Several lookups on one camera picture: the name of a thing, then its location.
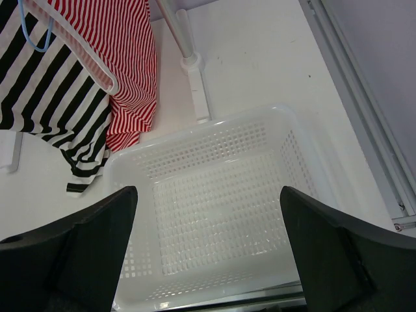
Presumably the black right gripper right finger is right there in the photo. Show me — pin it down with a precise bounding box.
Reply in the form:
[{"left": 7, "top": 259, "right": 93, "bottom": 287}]
[{"left": 279, "top": 186, "right": 415, "bottom": 311}]

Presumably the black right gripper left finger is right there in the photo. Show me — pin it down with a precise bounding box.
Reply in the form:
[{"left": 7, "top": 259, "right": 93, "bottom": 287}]
[{"left": 1, "top": 186, "right": 138, "bottom": 311}]

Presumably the black white striped tank top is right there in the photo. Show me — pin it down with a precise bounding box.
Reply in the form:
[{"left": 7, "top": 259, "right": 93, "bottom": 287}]
[{"left": 1, "top": 1, "right": 111, "bottom": 197}]

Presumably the red white striped tank top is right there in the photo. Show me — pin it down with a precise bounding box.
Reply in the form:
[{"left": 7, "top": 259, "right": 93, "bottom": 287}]
[{"left": 23, "top": 0, "right": 157, "bottom": 152}]

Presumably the white plastic mesh basket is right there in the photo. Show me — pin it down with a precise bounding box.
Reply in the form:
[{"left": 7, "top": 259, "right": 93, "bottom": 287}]
[{"left": 103, "top": 105, "right": 337, "bottom": 311}]

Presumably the white metal clothes rack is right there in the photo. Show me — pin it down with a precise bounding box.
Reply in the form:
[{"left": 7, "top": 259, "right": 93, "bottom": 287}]
[{"left": 1, "top": 1, "right": 211, "bottom": 173}]

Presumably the light blue wire hanger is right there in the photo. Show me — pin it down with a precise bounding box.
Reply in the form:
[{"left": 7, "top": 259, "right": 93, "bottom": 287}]
[{"left": 18, "top": 1, "right": 54, "bottom": 53}]

